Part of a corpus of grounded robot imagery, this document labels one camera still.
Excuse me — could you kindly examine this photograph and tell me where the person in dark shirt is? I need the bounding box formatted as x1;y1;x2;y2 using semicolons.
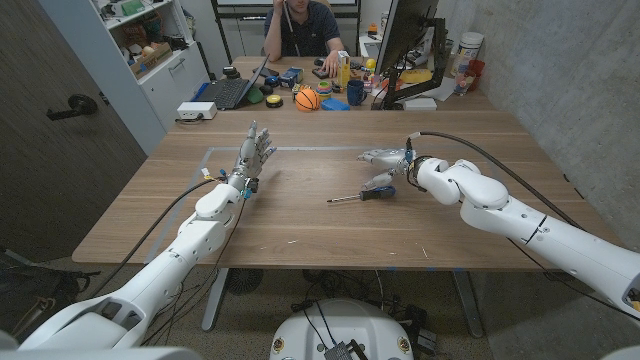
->
263;0;346;79

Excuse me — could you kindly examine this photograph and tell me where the dark blue mug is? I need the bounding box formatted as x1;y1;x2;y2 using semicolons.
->
346;78;369;107

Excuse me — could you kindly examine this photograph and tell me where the red cup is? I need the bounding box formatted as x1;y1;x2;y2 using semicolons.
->
467;58;486;91

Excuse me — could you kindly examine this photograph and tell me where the black laptop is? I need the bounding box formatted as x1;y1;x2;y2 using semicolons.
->
207;54;271;111

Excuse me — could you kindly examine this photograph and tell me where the white shelf cabinet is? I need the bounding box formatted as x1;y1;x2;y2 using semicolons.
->
39;0;211;156

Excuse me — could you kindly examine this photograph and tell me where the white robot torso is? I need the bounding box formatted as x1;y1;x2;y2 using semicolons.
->
269;298;415;360

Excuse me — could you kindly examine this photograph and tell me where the white power box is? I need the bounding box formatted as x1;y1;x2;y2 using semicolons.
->
176;101;219;121

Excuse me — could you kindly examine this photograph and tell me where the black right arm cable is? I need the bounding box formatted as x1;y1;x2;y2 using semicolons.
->
405;130;586;232

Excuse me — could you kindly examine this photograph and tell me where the black computer monitor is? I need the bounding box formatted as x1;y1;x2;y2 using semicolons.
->
374;0;449;110

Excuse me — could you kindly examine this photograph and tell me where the flat blue box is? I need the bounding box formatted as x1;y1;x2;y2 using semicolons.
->
319;97;351;112

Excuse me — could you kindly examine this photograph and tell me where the blue black handle screwdriver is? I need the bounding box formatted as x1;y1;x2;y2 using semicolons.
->
326;185;397;204

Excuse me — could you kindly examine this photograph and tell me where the grey table leg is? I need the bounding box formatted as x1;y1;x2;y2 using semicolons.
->
201;268;231;333
452;269;485;339

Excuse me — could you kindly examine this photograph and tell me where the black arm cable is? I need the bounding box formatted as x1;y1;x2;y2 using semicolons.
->
88;178;222;297
405;130;586;232

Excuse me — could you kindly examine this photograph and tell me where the blue printed box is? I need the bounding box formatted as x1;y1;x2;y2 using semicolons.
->
278;67;305;89

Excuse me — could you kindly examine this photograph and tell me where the round black fan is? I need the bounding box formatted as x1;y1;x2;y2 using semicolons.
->
224;268;265;296

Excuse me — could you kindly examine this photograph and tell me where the white labelled tub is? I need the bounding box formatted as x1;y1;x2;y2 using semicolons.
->
452;31;485;77

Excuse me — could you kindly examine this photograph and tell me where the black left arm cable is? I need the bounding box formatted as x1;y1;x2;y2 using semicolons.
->
88;178;222;297

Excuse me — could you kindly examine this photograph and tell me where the black door handle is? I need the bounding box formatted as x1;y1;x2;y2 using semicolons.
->
46;93;99;122

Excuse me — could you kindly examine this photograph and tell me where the yellow carton box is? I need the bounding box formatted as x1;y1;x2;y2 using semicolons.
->
337;49;352;89

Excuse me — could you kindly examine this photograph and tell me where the orange basketball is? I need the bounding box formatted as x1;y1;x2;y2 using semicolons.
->
294;87;321;113

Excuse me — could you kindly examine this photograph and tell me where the cardboard box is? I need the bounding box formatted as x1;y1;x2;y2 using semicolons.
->
128;42;174;80

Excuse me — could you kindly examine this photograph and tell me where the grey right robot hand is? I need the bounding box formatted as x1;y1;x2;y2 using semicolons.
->
357;147;416;192

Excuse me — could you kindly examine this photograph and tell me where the yellow oval object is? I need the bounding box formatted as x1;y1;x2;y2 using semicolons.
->
399;68;434;85

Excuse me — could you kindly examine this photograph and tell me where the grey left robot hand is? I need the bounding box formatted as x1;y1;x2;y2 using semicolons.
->
227;120;278;182

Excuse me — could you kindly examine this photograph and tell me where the flat white box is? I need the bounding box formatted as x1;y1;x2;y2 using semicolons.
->
402;97;439;111

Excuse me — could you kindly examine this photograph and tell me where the dark wooden door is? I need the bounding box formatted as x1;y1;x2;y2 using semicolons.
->
0;0;149;264

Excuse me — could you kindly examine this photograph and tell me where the grey metal box device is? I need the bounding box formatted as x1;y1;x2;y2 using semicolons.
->
323;339;370;360

